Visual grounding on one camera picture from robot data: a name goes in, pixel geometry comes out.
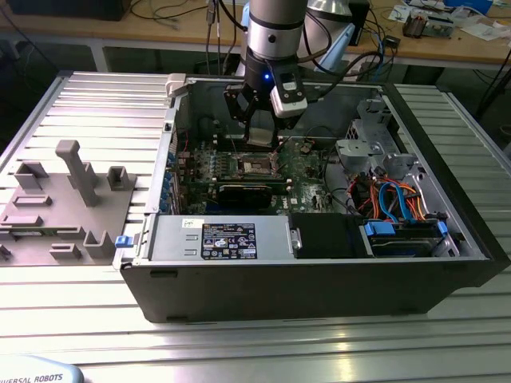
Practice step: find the grey parts rack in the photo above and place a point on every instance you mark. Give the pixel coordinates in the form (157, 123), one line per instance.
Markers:
(60, 215)

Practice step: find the large black box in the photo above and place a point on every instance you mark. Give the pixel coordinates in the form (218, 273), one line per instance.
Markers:
(68, 8)

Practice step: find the green motherboard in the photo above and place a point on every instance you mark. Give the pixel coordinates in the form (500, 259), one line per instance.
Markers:
(307, 177)

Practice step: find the wooden desk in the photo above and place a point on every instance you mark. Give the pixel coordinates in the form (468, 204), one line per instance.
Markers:
(167, 34)

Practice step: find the small black adapter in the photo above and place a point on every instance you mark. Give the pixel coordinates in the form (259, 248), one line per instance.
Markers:
(391, 40)

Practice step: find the grey power supply unit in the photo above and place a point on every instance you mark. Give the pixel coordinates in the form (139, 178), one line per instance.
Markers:
(175, 239)

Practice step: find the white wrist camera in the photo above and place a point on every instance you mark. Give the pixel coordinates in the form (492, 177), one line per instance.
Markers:
(289, 105)

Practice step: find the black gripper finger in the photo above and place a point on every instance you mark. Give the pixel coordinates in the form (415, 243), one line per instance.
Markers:
(239, 101)
(276, 137)

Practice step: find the grey electronic device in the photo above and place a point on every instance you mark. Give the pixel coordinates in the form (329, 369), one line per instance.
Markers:
(439, 28)

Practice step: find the blue flat box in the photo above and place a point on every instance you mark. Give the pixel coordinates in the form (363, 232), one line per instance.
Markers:
(467, 4)

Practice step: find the white power adapter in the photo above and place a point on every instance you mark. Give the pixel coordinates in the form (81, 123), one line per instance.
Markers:
(353, 72)

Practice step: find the pale grey case latch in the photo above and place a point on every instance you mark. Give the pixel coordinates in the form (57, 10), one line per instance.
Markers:
(175, 84)

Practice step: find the black PC case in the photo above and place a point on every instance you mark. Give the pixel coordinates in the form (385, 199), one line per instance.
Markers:
(279, 291)

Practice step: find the metal drive cage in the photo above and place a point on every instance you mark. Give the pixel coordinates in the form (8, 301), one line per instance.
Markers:
(353, 151)

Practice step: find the black plastic shroud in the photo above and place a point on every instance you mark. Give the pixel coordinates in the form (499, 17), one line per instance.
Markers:
(323, 235)

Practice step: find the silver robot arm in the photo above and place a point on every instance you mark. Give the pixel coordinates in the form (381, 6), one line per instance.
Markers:
(275, 24)

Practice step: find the blue case latch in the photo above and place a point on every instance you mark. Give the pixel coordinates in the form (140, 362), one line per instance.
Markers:
(123, 241)

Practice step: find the graphics card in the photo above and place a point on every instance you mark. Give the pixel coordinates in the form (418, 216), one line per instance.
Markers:
(243, 196)

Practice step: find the hard disk in blue carrier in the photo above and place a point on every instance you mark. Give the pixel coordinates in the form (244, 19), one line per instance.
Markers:
(379, 230)

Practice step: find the white papers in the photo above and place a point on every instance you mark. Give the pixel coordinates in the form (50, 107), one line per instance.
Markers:
(483, 31)

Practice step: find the CPU socket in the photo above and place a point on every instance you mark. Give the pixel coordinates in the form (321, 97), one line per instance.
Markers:
(255, 167)

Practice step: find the copper coil transformer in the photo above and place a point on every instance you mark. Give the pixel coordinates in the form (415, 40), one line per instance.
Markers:
(415, 26)

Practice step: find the RAM slot with white clips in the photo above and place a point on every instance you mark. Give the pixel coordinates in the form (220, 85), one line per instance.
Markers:
(224, 138)
(224, 144)

